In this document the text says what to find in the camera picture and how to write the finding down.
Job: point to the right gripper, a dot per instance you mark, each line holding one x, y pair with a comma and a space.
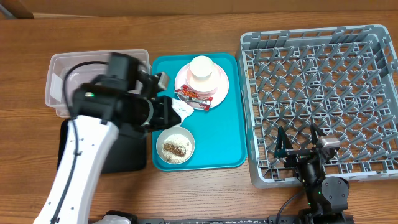
298, 152

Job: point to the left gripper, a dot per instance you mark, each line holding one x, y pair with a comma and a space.
165, 112

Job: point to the white napkin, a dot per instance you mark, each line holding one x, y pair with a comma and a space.
182, 109

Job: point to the grey bowl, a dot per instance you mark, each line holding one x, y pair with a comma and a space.
166, 133

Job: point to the red snack wrapper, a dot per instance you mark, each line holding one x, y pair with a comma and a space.
186, 94

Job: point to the brown food piece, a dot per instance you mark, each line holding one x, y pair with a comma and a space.
176, 150

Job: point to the white rice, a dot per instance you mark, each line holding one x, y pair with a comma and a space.
178, 140

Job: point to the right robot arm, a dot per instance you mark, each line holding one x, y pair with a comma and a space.
327, 196

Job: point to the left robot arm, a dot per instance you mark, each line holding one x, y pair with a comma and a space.
124, 98

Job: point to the grey dishwasher rack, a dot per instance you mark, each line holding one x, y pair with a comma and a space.
342, 79

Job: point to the teal serving tray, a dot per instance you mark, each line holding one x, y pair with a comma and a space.
219, 133

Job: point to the pink bowl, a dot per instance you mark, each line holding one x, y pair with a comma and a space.
204, 85

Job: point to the black tray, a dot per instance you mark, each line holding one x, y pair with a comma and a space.
124, 152

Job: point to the white round plate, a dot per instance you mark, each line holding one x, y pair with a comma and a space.
218, 94

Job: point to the white cup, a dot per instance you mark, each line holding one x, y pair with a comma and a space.
201, 66

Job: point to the clear plastic bin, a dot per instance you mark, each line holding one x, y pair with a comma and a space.
60, 65

